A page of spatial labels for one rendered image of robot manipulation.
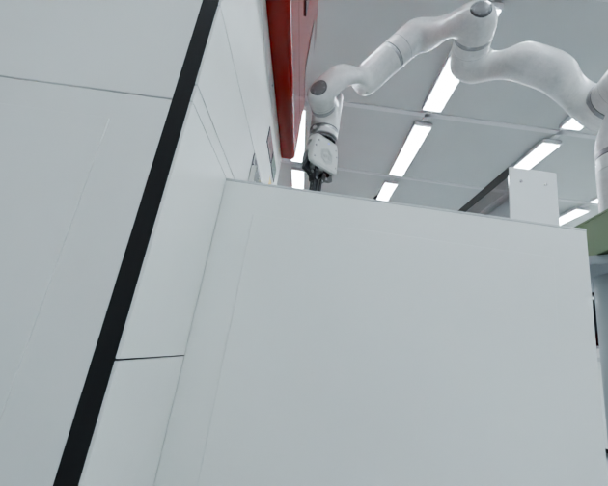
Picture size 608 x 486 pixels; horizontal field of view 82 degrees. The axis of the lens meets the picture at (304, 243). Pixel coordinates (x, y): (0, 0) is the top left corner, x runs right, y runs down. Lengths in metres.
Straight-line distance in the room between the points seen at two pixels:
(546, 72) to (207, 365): 1.05
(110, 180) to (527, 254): 0.62
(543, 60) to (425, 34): 0.32
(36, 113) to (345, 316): 0.48
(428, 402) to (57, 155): 0.58
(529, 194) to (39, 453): 0.82
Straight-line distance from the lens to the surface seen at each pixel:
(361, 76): 1.08
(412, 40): 1.20
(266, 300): 0.56
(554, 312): 0.69
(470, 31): 1.15
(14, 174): 0.51
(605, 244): 0.89
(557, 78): 1.17
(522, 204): 0.79
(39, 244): 0.46
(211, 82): 0.54
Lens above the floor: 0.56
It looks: 17 degrees up
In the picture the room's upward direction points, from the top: 9 degrees clockwise
